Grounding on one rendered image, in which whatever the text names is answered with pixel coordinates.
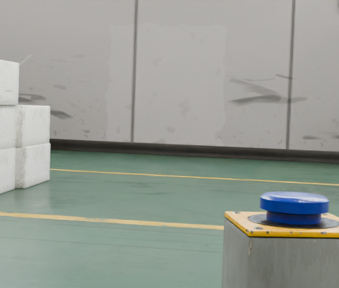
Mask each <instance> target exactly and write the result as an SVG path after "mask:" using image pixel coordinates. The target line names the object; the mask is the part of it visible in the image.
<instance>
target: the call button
mask: <svg viewBox="0 0 339 288"><path fill-rule="evenodd" d="M260 208H261V209H264V210H266V219H267V220H269V221H272V222H278V223H287V224H295V225H312V224H318V223H321V215H322V214H323V213H327V212H329V200H328V199H327V198H326V197H325V196H323V195H318V194H312V193H301V192H289V191H275V192H267V193H264V194H263V195H261V196H260Z"/></svg>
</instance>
